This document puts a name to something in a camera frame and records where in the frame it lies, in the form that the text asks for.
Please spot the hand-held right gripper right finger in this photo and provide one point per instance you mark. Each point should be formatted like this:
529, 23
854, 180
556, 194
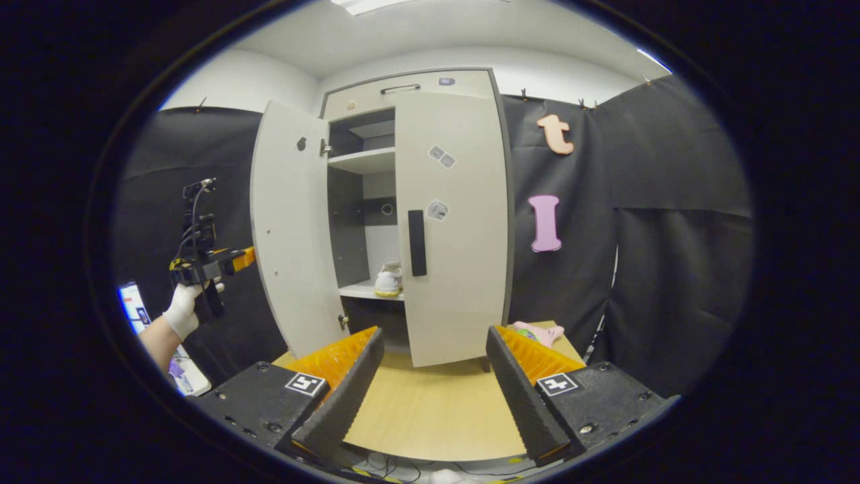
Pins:
521, 403

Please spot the black backdrop cloth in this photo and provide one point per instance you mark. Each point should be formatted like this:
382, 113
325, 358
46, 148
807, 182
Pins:
672, 269

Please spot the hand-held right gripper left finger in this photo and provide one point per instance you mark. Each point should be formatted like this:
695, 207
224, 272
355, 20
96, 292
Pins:
346, 403

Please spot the pink plush toy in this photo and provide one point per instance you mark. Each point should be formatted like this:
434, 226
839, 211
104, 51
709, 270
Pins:
541, 333

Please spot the white side desk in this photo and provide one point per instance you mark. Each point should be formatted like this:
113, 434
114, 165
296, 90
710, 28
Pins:
195, 380

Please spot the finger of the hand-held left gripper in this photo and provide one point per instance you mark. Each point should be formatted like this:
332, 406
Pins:
243, 259

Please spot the purple packet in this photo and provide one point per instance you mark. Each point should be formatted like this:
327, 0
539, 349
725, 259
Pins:
176, 368

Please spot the ceiling light panel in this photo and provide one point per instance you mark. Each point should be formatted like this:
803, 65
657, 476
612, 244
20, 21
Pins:
655, 60
369, 5

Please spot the grey shoe cabinet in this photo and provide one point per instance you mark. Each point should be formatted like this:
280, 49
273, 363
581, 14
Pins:
457, 84

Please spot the grey shoe cabinet door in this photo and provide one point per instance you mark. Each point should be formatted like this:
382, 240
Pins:
463, 282
292, 235

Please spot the white shoe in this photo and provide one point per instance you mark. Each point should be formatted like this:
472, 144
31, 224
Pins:
388, 282

